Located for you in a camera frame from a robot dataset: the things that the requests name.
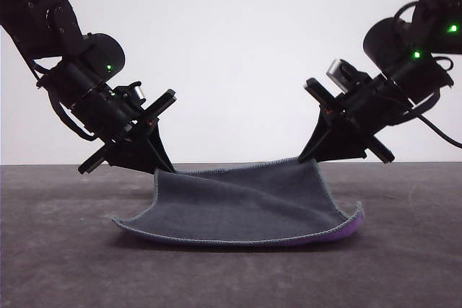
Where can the purple towel with grey hem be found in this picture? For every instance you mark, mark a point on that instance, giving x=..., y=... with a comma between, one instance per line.
x=234, y=210

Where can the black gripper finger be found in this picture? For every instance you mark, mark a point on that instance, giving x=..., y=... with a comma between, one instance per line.
x=319, y=131
x=160, y=145
x=139, y=154
x=343, y=147

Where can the grey table cloth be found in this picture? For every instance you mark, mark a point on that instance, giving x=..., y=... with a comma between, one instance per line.
x=361, y=272

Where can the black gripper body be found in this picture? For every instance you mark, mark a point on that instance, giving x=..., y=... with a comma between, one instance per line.
x=104, y=117
x=375, y=106

